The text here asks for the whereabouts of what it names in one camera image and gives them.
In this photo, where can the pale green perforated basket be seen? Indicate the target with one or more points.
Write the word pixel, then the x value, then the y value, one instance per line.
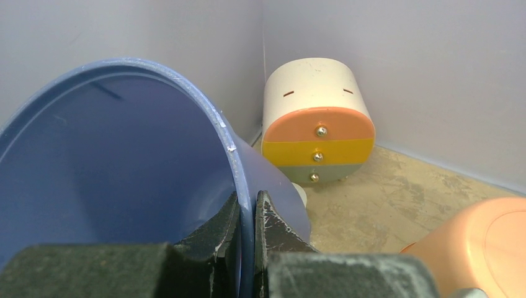
pixel 302 193

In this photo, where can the cream cabinet with coloured drawers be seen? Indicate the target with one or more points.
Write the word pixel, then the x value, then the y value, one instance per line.
pixel 316 127

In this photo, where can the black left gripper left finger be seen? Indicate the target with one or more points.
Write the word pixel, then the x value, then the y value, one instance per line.
pixel 202 264

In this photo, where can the blue plastic bucket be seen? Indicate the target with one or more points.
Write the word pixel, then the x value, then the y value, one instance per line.
pixel 129 151

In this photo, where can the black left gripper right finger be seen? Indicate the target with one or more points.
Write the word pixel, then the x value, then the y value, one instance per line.
pixel 287 266

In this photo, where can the orange plastic bucket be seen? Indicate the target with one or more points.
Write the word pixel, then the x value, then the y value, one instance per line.
pixel 482 246

